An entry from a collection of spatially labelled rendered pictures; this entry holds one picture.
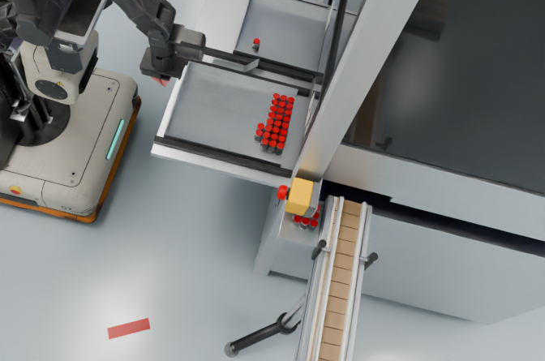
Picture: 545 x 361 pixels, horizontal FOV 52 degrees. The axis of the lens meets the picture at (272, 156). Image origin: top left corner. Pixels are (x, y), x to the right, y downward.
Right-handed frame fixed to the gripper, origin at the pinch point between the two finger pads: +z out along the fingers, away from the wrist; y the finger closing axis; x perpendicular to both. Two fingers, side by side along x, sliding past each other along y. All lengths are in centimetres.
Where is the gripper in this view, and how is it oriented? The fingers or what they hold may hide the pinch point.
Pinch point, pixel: (165, 83)
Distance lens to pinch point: 148.0
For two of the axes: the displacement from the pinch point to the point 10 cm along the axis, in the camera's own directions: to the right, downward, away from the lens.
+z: -1.3, 4.5, 8.8
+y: 9.7, 2.4, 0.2
